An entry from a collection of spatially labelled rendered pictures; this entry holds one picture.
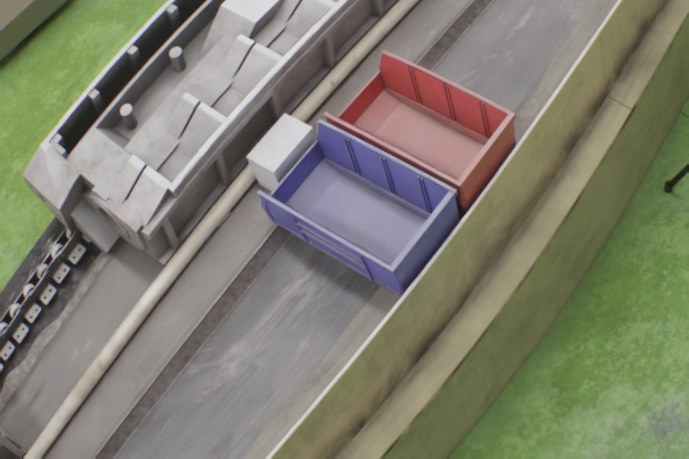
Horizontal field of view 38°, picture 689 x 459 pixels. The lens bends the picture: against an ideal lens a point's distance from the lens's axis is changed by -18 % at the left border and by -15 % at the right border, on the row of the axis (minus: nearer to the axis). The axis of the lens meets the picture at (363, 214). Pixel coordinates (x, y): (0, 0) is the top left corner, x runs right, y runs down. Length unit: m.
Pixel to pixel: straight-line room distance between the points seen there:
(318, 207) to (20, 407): 0.84
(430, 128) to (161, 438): 0.85
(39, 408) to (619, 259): 1.63
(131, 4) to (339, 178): 1.92
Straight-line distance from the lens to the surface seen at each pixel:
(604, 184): 2.82
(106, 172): 2.31
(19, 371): 2.44
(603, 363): 2.89
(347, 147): 2.24
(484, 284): 2.35
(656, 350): 2.90
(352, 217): 2.29
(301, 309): 2.22
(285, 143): 2.30
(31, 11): 4.15
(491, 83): 2.42
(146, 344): 2.29
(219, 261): 2.32
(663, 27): 2.75
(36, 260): 2.51
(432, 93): 2.32
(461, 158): 2.32
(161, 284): 2.31
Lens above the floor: 2.64
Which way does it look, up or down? 56 degrees down
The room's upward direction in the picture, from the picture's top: 22 degrees counter-clockwise
